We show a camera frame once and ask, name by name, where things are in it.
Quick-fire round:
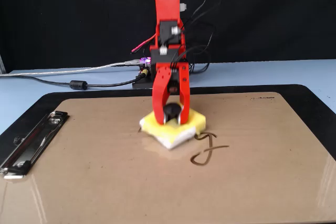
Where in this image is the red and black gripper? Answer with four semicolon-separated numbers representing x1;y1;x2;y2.
149;45;191;126

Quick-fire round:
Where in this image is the yellow sponge with black knob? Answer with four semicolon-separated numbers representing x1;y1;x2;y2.
139;102;207;151

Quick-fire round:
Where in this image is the controller circuit board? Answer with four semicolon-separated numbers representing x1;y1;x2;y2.
138;56;153;68

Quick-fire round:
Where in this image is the brown clipboard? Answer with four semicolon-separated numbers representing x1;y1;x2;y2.
0;92;336;224

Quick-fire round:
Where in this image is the black backdrop curtain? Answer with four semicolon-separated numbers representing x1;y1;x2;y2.
0;0;336;74

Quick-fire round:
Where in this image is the black rectangular desk mat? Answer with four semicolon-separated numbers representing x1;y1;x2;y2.
0;84;336;168

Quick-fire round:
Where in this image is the silver metal clipboard clip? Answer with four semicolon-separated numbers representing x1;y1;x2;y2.
0;110;70;180

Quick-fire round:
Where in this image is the black servo cable bundle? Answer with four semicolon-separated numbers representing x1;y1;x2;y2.
180;0;222;74

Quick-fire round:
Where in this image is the red wire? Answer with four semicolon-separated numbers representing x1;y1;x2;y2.
131;36;156;53

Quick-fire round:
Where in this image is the black power cable with ferrite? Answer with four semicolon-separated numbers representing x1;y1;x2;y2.
0;74;147;91

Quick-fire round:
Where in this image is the silver USB cable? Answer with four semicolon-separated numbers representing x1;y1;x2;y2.
0;58;142;78

